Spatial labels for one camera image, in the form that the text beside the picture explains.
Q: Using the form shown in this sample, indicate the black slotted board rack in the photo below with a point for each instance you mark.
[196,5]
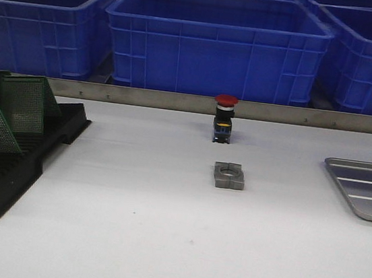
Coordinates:
[18,171]

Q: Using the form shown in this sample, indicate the centre blue plastic crate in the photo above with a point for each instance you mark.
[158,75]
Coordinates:
[256,50]

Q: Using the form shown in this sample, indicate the silver metal tray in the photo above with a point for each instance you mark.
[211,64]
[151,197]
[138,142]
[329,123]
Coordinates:
[354,180]

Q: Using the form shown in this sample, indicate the grey metal clamp block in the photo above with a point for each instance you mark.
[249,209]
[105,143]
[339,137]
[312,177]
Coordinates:
[229,175]

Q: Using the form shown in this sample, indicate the red emergency stop button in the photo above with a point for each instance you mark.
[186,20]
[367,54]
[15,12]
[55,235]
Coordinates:
[223,120]

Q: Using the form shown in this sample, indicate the left blue plastic crate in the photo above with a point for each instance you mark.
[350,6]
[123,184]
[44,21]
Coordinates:
[66,39]

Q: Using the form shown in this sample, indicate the metal table edge rail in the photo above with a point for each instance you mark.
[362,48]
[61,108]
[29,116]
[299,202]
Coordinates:
[272,113]

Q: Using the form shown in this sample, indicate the blue plastic crate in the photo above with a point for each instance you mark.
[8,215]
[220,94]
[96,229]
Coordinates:
[66,39]
[345,73]
[256,50]

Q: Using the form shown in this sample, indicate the right blue plastic crate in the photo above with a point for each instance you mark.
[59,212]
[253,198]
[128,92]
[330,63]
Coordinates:
[345,73]

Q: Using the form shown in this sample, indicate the green circuit board in rack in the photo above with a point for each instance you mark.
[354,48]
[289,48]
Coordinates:
[26,101]

